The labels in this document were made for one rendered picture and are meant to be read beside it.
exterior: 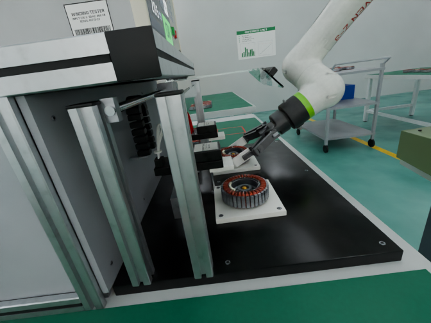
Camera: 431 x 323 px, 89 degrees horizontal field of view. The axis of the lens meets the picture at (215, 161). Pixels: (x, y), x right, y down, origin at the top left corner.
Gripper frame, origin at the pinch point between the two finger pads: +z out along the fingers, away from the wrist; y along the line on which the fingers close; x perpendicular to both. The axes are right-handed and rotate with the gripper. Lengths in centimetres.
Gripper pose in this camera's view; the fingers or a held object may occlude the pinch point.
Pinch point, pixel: (233, 154)
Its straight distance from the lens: 75.1
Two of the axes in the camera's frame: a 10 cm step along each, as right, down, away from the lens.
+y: -0.3, -3.6, 9.3
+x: -6.0, -7.4, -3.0
